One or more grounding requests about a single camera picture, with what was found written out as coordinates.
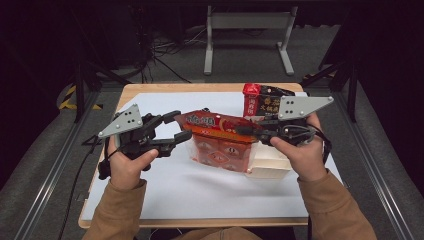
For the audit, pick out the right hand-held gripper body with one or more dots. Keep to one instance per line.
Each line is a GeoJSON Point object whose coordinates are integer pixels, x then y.
{"type": "Point", "coordinates": [300, 106]}

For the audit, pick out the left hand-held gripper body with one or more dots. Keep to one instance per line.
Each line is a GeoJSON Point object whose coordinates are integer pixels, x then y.
{"type": "Point", "coordinates": [125, 121]}

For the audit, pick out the large red black soup packet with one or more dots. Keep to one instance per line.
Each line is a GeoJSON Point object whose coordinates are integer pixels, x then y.
{"type": "Point", "coordinates": [263, 100]}

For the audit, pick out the orange clear food packet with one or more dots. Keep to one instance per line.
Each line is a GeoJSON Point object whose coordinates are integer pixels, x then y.
{"type": "Point", "coordinates": [216, 153]}

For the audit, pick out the white compartment box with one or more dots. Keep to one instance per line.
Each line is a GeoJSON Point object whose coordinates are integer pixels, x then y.
{"type": "Point", "coordinates": [270, 166]}

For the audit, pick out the person's left hand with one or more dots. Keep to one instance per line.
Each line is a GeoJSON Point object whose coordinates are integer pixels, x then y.
{"type": "Point", "coordinates": [128, 170]}

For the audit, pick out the person's right hand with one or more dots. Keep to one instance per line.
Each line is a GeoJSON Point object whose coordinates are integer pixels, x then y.
{"type": "Point", "coordinates": [305, 160]}

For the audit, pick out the wooden table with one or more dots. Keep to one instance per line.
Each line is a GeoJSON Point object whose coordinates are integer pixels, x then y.
{"type": "Point", "coordinates": [186, 87]}

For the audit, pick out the black tripod stand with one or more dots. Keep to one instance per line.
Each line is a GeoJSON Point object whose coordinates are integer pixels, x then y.
{"type": "Point", "coordinates": [80, 90]}
{"type": "Point", "coordinates": [350, 83]}

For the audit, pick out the white table mat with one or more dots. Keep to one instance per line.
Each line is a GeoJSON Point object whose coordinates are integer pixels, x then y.
{"type": "Point", "coordinates": [173, 193]}

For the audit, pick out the yellow black hazard tape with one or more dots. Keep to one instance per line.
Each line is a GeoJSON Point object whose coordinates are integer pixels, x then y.
{"type": "Point", "coordinates": [68, 100]}

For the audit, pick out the grey metal stand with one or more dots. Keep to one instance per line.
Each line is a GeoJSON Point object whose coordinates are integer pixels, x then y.
{"type": "Point", "coordinates": [250, 20]}

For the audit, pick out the person's tan clothed torso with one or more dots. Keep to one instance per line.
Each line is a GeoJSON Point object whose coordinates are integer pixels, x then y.
{"type": "Point", "coordinates": [220, 234]}

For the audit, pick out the aluminium floor rail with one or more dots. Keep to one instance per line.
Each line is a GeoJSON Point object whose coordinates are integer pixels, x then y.
{"type": "Point", "coordinates": [373, 166]}
{"type": "Point", "coordinates": [56, 166]}

